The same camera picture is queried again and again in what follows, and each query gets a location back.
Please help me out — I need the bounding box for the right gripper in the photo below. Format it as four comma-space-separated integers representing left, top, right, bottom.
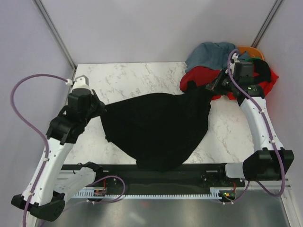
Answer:
205, 69, 239, 96

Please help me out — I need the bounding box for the black t-shirt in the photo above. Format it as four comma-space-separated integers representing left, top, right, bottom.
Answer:
183, 60, 272, 95
101, 87, 213, 172

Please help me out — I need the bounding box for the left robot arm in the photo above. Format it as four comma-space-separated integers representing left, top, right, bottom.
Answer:
11, 88, 105, 222

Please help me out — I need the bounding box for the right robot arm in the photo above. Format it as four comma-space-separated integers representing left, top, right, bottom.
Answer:
206, 62, 294, 186

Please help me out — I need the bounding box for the red t-shirt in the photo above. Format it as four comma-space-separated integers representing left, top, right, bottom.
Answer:
179, 61, 280, 102

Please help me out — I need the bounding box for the grey-blue t-shirt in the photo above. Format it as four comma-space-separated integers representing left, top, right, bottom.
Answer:
185, 42, 239, 73

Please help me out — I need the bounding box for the green garment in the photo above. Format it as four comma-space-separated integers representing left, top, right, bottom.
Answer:
245, 57, 262, 62

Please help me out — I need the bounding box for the black t-shirt in pile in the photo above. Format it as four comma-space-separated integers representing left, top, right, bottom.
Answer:
183, 60, 272, 95

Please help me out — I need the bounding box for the orange basket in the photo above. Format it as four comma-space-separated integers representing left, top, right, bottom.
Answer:
238, 46, 265, 61

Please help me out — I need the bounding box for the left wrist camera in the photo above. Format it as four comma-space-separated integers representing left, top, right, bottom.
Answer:
72, 75, 90, 90

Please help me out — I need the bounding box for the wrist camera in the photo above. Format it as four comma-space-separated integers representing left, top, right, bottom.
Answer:
72, 75, 90, 90
230, 52, 240, 64

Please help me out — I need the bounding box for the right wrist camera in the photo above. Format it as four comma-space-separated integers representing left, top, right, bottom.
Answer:
230, 52, 240, 64

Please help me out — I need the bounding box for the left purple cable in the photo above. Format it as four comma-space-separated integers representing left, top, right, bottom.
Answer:
10, 73, 71, 227

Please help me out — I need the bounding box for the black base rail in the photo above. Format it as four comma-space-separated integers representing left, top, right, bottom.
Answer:
94, 164, 245, 195

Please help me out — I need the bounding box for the right aluminium corner post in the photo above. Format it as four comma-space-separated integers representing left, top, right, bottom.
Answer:
251, 0, 284, 48

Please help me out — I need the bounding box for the aluminium corner post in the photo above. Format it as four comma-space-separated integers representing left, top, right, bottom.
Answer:
33, 0, 77, 72
251, 0, 284, 48

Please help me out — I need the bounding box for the white cable duct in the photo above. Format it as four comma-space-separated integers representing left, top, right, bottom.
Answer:
72, 188, 235, 200

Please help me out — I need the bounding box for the left aluminium corner post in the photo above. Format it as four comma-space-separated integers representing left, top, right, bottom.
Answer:
33, 0, 77, 72

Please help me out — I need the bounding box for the aluminium extrusion frame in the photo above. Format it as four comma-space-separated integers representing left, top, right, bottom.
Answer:
22, 165, 303, 227

